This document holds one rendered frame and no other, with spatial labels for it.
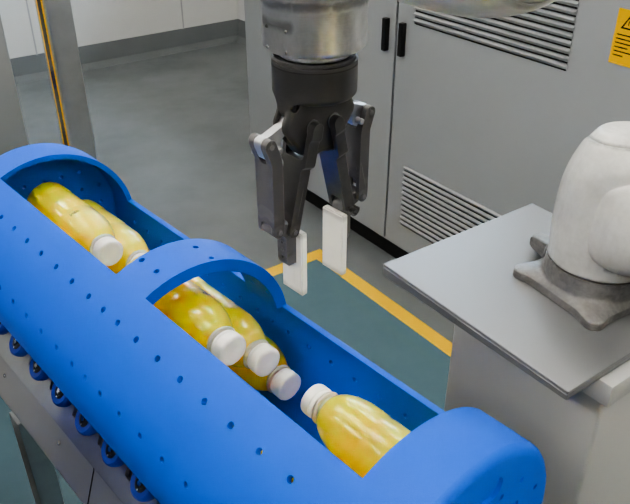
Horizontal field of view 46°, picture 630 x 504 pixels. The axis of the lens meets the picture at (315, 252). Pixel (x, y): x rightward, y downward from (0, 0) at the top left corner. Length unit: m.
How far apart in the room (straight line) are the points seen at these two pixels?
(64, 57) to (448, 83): 1.35
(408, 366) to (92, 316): 1.86
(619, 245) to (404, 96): 1.81
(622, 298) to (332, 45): 0.74
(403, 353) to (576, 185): 1.63
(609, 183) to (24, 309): 0.80
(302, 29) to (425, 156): 2.23
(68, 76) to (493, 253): 1.07
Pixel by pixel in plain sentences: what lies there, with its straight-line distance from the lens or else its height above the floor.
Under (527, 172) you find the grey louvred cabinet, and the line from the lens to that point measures 2.49.
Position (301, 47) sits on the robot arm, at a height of 1.52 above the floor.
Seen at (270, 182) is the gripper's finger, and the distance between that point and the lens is 0.65.
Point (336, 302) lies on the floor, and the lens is 2.91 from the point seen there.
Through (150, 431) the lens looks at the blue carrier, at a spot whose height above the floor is 1.15.
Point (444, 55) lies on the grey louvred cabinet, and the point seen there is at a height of 0.94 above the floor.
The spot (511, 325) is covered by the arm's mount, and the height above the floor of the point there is 1.02.
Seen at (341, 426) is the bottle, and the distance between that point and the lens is 0.79.
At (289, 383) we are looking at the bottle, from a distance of 0.96.
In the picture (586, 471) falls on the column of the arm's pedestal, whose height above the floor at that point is 0.81.
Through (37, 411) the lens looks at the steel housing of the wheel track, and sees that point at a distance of 1.24.
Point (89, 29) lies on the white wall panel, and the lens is 5.80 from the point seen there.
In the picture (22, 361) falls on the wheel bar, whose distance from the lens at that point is 1.27.
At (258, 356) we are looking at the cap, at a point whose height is 1.12.
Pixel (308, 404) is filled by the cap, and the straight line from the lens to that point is 0.84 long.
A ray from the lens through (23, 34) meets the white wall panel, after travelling 5.66.
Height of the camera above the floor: 1.69
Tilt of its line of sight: 32 degrees down
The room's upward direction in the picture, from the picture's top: straight up
